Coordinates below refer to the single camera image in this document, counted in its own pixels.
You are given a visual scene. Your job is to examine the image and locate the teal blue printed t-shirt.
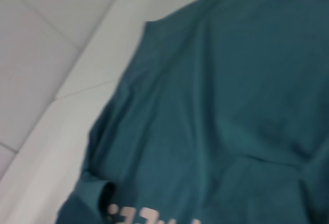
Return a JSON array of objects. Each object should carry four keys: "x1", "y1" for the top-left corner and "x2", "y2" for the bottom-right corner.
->
[{"x1": 56, "y1": 0, "x2": 329, "y2": 224}]

